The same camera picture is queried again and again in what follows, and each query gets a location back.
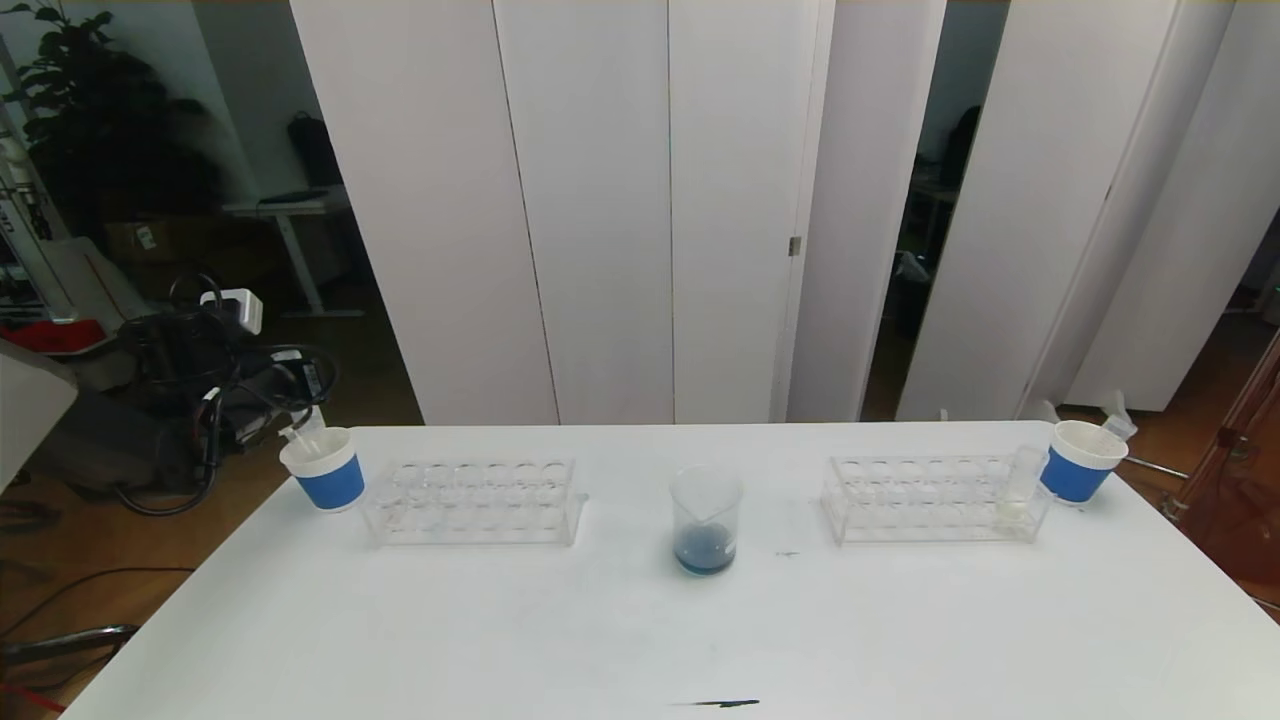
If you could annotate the test tube with red liquid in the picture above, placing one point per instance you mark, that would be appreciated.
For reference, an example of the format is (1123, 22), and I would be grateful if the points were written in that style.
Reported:
(312, 430)

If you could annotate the metal light stand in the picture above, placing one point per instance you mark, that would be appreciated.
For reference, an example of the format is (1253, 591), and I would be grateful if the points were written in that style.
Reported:
(1225, 437)

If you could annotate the blue white paper cup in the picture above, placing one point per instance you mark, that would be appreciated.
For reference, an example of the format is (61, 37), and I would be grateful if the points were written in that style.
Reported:
(1072, 478)
(330, 485)

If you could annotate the clear plastic test tube rack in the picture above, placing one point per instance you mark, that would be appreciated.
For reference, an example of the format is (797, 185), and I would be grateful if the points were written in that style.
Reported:
(930, 500)
(480, 502)

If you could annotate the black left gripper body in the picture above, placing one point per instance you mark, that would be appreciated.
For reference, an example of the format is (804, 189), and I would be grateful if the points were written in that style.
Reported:
(304, 378)

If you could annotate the brown cardboard box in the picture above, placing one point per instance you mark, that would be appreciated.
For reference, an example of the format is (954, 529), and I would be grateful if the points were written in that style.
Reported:
(180, 243)

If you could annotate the dark green potted plant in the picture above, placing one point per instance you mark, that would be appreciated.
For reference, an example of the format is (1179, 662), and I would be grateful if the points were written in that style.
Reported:
(100, 130)

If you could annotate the clear glass beaker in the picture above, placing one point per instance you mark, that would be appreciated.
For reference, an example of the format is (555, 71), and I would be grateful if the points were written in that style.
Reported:
(705, 555)

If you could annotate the white office desk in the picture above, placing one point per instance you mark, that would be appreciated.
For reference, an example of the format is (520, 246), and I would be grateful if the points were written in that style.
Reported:
(290, 208)

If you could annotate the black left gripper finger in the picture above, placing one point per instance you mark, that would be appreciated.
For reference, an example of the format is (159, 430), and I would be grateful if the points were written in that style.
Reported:
(305, 365)
(290, 400)

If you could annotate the test tube with pale liquid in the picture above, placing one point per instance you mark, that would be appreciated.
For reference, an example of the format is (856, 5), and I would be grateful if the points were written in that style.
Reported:
(1010, 508)

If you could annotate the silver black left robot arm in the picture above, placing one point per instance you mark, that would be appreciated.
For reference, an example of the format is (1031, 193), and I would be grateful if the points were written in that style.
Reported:
(110, 420)

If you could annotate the grey metal floor leg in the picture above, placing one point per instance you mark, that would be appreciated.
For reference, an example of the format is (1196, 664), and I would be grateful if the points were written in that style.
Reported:
(80, 640)

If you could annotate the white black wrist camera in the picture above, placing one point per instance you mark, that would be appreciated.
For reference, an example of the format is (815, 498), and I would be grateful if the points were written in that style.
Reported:
(235, 310)

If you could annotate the test tube with blue liquid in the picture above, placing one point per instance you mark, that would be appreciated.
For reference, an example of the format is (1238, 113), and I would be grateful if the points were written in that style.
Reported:
(293, 437)

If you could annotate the graduated clear plastic test tube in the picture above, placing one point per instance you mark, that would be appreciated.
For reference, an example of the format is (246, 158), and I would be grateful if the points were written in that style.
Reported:
(1120, 425)

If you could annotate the white machine housing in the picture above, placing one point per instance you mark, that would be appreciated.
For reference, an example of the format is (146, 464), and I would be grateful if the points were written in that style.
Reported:
(90, 285)

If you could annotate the black backpack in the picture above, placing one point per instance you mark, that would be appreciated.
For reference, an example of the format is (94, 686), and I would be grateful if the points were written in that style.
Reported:
(313, 148)

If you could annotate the white printed column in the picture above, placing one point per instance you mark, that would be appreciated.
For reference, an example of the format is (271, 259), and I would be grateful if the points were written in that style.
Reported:
(25, 200)

